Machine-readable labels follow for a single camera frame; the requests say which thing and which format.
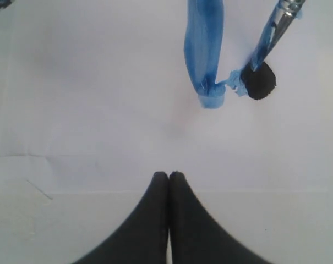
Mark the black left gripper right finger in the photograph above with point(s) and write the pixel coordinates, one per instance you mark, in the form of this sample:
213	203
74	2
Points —
195	235

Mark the black paintbrush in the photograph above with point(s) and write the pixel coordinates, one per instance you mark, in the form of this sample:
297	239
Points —
258	78

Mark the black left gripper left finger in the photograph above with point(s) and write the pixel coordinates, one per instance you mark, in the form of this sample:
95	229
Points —
143	236

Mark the white paper sheet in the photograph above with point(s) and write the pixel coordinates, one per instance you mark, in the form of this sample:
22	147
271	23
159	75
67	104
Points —
95	96

